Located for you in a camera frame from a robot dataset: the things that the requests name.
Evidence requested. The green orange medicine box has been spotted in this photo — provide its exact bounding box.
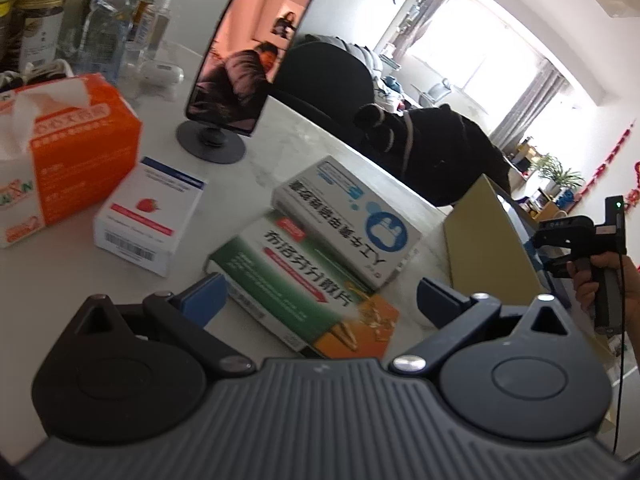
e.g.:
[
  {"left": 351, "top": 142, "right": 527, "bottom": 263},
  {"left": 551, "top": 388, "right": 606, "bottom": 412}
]
[{"left": 206, "top": 210, "right": 399, "bottom": 360}]

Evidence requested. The small white red medicine box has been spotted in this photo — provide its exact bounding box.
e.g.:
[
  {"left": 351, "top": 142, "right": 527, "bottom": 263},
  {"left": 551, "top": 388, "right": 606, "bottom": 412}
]
[{"left": 93, "top": 157, "right": 207, "bottom": 278}]

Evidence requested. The white blue rabbit medicine box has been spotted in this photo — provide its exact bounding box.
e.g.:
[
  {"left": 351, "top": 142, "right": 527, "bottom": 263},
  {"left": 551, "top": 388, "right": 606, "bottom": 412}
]
[{"left": 272, "top": 156, "right": 421, "bottom": 289}]

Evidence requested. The person right hand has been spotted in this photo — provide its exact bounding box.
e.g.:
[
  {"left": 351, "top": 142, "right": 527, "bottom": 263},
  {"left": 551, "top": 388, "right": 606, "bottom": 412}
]
[{"left": 566, "top": 251, "right": 640, "bottom": 331}]

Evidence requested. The large tan cardboard box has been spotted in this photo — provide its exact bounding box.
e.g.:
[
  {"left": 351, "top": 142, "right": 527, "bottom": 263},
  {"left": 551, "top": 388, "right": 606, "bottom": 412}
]
[{"left": 444, "top": 176, "right": 572, "bottom": 309}]

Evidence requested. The green potted plant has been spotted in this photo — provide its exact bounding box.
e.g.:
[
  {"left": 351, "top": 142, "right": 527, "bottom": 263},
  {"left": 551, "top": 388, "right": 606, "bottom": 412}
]
[{"left": 533, "top": 154, "right": 585, "bottom": 197}]

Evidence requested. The black fluffy coat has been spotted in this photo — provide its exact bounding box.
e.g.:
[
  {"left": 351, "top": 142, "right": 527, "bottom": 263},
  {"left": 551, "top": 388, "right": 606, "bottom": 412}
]
[{"left": 354, "top": 104, "right": 511, "bottom": 207}]

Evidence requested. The white office chair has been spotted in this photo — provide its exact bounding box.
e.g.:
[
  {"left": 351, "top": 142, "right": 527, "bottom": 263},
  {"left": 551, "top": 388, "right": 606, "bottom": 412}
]
[{"left": 418, "top": 78, "right": 451, "bottom": 107}]

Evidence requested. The orange tissue pack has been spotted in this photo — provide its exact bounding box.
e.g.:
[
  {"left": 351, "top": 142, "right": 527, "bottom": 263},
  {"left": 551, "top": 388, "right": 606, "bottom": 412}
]
[{"left": 0, "top": 74, "right": 142, "bottom": 248}]

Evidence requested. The smartphone on stand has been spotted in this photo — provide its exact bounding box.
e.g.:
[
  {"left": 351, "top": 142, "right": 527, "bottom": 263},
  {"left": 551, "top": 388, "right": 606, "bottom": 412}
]
[{"left": 176, "top": 0, "right": 312, "bottom": 165}]

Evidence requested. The white earbuds case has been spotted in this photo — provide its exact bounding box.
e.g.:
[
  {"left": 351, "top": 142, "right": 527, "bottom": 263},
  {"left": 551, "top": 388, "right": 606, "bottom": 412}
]
[{"left": 139, "top": 60, "right": 184, "bottom": 88}]

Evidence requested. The black dining chair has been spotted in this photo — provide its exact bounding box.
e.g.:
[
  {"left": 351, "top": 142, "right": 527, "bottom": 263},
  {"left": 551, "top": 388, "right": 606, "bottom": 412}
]
[{"left": 270, "top": 41, "right": 374, "bottom": 148}]

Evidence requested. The small spray bottle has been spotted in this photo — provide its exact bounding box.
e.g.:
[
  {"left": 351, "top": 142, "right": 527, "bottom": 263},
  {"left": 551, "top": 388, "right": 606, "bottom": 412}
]
[{"left": 145, "top": 0, "right": 171, "bottom": 58}]

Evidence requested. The clear water bottle vase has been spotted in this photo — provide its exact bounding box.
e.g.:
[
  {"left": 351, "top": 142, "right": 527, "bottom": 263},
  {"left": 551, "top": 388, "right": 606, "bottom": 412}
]
[{"left": 77, "top": 0, "right": 140, "bottom": 84}]

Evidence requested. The glass jar gold lid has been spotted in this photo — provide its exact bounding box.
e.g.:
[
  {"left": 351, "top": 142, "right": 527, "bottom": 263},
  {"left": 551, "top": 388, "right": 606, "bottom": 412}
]
[{"left": 8, "top": 0, "right": 64, "bottom": 70}]

